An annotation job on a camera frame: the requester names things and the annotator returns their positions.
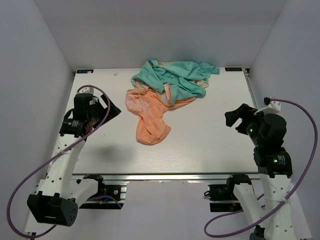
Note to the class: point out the left blue table label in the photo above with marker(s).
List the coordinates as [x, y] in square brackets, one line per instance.
[84, 71]

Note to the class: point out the blue table label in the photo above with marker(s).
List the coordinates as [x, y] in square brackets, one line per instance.
[84, 71]
[233, 69]

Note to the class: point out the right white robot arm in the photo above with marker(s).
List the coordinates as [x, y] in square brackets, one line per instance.
[266, 130]

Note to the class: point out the right blue table label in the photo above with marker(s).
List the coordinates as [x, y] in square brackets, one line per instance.
[233, 69]

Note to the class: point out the orange and teal jacket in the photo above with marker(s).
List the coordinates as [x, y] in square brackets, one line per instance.
[164, 86]

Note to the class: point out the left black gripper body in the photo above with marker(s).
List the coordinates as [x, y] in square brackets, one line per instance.
[93, 114]

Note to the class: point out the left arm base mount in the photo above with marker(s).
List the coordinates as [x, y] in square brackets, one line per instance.
[105, 193]

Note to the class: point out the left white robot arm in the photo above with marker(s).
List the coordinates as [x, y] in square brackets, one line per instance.
[55, 203]

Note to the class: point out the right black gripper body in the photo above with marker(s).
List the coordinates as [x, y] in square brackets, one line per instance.
[250, 123]

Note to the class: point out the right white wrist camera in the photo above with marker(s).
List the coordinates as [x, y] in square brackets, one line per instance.
[271, 107]

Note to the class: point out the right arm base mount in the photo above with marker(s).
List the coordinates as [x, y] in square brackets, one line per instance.
[221, 196]

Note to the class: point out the aluminium table front rail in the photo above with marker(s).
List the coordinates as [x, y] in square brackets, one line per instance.
[166, 177]

